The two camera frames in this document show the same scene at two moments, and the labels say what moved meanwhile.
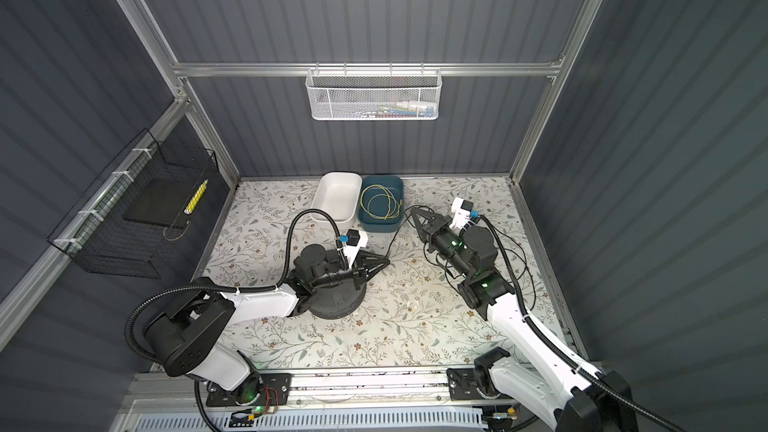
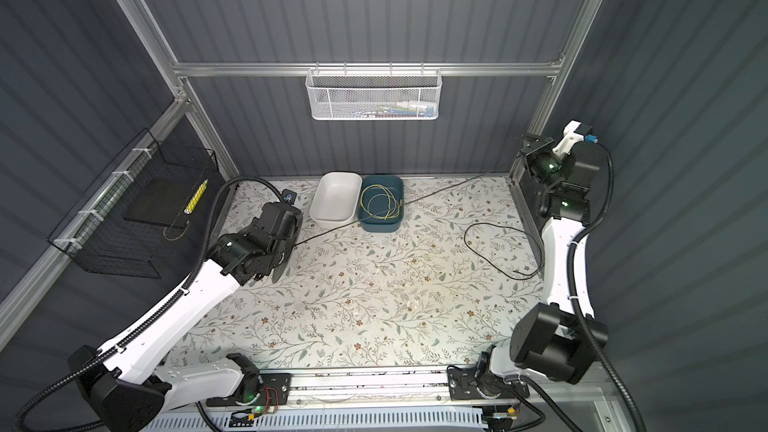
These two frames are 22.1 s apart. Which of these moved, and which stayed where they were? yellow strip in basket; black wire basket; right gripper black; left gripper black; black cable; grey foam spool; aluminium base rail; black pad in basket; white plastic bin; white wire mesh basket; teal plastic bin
Moved: black cable; right gripper black; left gripper black; grey foam spool
Stayed: black wire basket; white wire mesh basket; teal plastic bin; aluminium base rail; white plastic bin; black pad in basket; yellow strip in basket
